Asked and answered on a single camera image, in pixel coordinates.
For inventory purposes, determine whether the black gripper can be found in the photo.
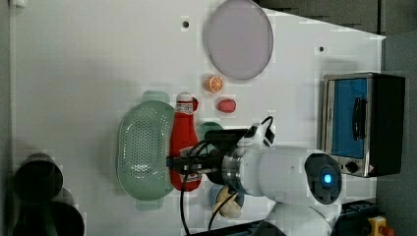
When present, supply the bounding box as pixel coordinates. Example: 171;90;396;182
166;129;247;185

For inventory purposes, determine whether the red plush ketchup bottle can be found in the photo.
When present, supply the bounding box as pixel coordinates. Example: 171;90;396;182
168;91;202;192

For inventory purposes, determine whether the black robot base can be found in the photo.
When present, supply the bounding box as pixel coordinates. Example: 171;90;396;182
13;152;86;236

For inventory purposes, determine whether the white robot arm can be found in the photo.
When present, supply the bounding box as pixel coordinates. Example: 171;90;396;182
166;129;342;236

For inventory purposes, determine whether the green oval strainer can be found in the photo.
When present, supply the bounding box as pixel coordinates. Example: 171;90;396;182
116;90;174;211

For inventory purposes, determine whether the green plastic cup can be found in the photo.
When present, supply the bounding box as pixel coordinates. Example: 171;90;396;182
196;122;223;154

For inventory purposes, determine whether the red strawberry toy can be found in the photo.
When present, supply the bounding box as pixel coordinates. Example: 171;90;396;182
193;97;199;111

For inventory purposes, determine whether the pink plush toy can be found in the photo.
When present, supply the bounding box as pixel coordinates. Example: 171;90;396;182
217;98;236;113

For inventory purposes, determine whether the orange slice toy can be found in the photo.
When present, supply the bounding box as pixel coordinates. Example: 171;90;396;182
206;76;223;93

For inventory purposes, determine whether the lavender round plate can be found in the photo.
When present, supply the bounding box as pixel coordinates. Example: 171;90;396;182
206;0;273;80

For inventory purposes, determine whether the silver black toaster oven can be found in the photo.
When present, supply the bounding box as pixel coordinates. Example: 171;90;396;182
322;73;405;178

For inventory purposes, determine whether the yellow red emergency button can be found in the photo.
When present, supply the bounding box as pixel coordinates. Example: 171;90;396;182
368;216;395;236

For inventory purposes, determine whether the black cable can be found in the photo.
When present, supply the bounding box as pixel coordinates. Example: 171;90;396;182
179;139;239;236

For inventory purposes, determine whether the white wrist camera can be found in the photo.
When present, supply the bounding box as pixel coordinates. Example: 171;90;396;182
237;123;275;147

